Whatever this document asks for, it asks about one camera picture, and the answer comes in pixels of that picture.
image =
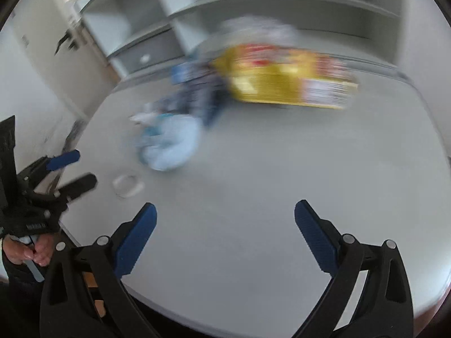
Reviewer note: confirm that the person's left hand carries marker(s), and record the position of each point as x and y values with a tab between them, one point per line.
42	251

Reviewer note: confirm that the grey drawer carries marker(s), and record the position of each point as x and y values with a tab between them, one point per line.
158	51

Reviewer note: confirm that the person's left forearm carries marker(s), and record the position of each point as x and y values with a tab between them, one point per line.
17	288

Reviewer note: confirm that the yellow snack box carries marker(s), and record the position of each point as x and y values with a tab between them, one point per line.
274	81

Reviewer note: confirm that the white shelf unit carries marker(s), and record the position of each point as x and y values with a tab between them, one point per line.
317	14

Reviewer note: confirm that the blue and white wrapper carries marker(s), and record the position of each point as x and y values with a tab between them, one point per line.
169	144

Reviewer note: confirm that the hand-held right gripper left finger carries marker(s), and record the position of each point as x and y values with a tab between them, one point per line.
137	243

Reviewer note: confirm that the white door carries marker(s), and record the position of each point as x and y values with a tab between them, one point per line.
42	77

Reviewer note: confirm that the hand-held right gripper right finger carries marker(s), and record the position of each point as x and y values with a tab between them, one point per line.
317	236

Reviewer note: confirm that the white crumpled plastic bag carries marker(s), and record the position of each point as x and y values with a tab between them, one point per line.
260	30

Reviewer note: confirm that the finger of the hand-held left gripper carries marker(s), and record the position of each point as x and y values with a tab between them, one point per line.
63	159
79	185

